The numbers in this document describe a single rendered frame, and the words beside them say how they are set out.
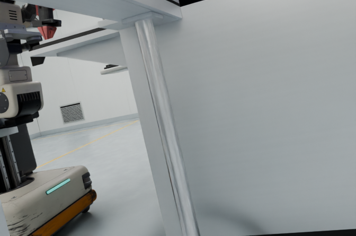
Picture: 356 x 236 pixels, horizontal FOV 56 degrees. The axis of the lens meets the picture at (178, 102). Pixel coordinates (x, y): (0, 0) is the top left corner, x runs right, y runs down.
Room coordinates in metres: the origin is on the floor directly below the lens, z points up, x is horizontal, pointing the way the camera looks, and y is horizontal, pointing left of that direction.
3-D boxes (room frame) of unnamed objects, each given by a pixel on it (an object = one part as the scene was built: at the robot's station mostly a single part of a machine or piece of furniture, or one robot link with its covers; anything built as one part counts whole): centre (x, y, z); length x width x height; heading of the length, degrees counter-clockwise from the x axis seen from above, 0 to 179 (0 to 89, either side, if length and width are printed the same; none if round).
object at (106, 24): (1.10, 0.10, 0.87); 0.14 x 0.13 x 0.02; 72
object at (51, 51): (1.58, 0.19, 0.87); 0.70 x 0.48 x 0.02; 162
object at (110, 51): (1.35, 0.27, 0.79); 0.34 x 0.03 x 0.13; 72
